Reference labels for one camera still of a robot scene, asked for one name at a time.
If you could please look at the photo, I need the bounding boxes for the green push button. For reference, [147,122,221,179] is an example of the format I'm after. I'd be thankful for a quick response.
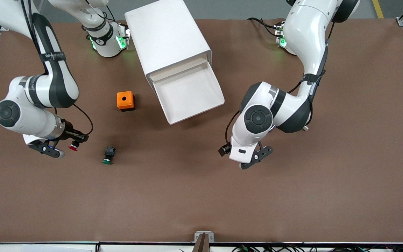
[102,147,116,165]

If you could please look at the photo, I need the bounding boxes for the white drawer cabinet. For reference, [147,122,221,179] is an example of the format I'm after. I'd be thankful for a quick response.
[124,0,213,84]

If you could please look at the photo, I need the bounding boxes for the brown table mat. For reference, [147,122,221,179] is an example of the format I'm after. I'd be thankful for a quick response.
[0,18,403,244]

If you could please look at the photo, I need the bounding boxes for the orange button enclosure box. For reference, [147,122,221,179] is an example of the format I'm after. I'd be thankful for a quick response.
[116,91,136,112]

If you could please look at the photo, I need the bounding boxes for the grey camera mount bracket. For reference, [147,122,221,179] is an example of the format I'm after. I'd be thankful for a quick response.
[192,231,214,252]

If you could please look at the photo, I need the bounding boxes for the black cable bundle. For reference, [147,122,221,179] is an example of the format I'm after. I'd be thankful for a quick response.
[179,243,403,252]

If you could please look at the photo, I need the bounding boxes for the black base power cable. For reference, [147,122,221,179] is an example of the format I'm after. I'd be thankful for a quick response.
[246,17,280,37]

